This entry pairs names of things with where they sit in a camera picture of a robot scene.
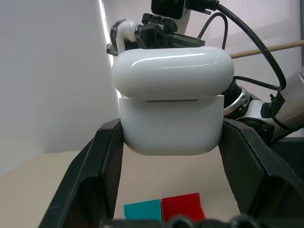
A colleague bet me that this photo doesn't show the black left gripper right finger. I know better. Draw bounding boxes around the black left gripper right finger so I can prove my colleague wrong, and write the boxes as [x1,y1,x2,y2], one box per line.
[218,118,304,228]

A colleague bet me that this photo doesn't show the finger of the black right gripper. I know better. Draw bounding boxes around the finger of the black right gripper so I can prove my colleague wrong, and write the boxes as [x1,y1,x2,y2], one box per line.
[105,21,120,57]
[134,23,167,50]

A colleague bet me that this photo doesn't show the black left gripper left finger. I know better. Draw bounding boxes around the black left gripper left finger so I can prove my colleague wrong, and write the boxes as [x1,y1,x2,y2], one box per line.
[39,117,124,228]

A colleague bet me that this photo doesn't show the white earbud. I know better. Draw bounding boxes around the white earbud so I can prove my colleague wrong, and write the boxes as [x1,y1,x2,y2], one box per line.
[116,19,141,52]

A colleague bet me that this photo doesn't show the white earbud charging case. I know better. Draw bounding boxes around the white earbud charging case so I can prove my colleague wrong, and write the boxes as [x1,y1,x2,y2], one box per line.
[111,45,236,157]

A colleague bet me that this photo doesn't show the dark bin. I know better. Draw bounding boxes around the dark bin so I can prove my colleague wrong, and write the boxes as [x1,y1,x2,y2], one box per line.
[269,135,304,183]

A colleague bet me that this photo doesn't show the teal ribbed block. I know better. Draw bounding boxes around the teal ribbed block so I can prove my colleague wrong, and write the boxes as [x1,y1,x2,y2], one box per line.
[123,199,162,220]

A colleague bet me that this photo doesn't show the white upright panel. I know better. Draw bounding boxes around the white upright panel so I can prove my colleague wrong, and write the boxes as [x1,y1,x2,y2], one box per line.
[0,0,121,179]

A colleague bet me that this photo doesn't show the red ribbed block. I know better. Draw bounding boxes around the red ribbed block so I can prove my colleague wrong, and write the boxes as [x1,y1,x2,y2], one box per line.
[161,192,206,223]

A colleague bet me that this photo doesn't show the thin wooden stick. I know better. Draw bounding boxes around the thin wooden stick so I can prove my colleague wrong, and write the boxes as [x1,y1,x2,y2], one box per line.
[229,40,304,59]

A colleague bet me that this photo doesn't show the thin black cable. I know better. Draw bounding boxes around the thin black cable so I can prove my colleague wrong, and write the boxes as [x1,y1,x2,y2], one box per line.
[197,12,229,50]

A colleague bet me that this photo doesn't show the thick black cable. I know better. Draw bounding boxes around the thick black cable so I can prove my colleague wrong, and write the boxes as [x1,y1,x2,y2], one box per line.
[187,0,288,92]

